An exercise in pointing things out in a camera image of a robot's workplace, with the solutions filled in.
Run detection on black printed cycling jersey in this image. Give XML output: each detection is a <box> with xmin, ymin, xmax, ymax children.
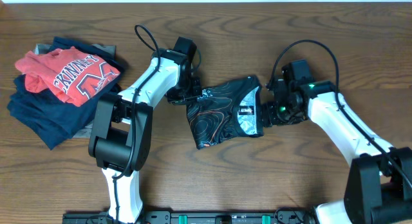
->
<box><xmin>186</xmin><ymin>75</ymin><xmax>263</xmax><ymax>149</ymax></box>

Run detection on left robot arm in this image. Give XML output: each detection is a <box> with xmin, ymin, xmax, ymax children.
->
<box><xmin>88</xmin><ymin>47</ymin><xmax>197</xmax><ymax>223</ymax></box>

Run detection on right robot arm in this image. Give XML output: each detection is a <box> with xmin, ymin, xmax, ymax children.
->
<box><xmin>265</xmin><ymin>79</ymin><xmax>411</xmax><ymax>223</ymax></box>

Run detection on red folded t-shirt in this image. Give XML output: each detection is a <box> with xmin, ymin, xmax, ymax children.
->
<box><xmin>15</xmin><ymin>47</ymin><xmax>120</xmax><ymax>107</ymax></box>

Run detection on grey folded shirt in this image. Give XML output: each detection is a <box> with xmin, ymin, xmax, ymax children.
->
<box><xmin>33</xmin><ymin>44</ymin><xmax>116</xmax><ymax>138</ymax></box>

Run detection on navy folded shirt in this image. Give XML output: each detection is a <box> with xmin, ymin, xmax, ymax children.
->
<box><xmin>7</xmin><ymin>37</ymin><xmax>125</xmax><ymax>149</ymax></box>

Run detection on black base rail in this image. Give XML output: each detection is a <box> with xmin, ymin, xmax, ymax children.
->
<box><xmin>62</xmin><ymin>208</ymin><xmax>318</xmax><ymax>224</ymax></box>

